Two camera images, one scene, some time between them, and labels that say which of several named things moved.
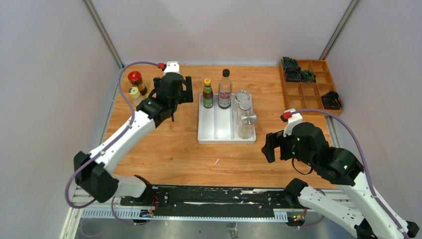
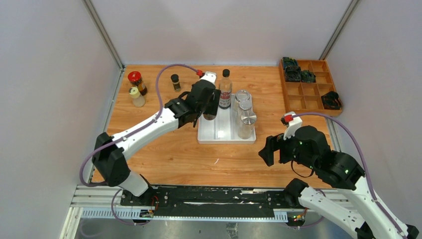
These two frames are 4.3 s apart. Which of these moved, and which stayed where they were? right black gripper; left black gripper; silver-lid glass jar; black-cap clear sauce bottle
Moved: left black gripper
Stayed: silver-lid glass jar; right black gripper; black-cap clear sauce bottle
